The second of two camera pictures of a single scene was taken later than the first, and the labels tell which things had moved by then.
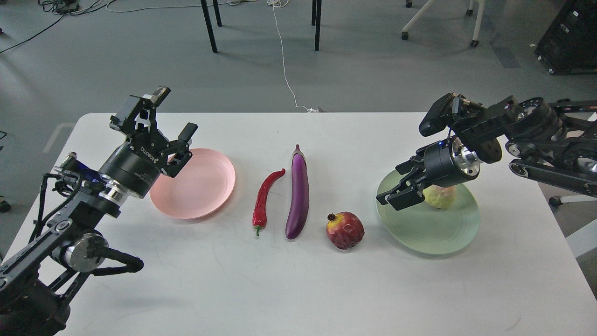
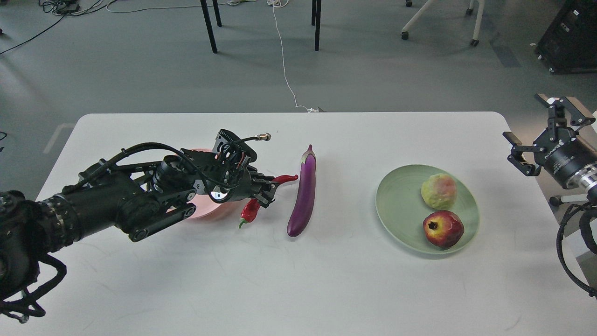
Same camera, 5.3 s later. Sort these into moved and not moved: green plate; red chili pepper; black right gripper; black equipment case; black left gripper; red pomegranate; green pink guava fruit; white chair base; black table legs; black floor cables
Moved: black right gripper; black left gripper; red chili pepper; red pomegranate
Not moved: black floor cables; green plate; black table legs; white chair base; green pink guava fruit; black equipment case
